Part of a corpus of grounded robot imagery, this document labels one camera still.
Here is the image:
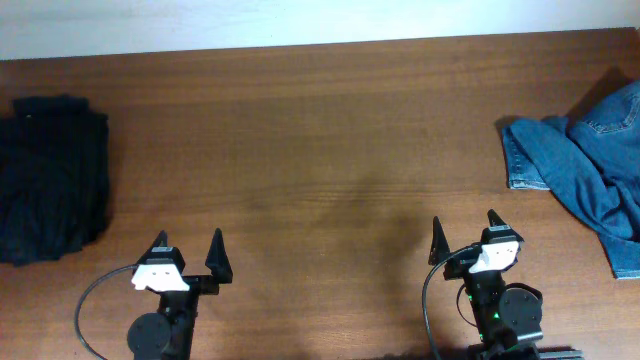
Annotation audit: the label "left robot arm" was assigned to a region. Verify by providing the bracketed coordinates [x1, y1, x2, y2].
[127, 228, 233, 360]

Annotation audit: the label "blue denim jeans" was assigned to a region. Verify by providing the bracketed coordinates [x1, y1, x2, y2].
[501, 81, 639, 279]

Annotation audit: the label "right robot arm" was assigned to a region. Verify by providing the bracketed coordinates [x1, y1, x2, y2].
[421, 210, 584, 360]

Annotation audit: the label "black folded garment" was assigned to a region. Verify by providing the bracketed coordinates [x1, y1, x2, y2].
[1, 95, 110, 266]

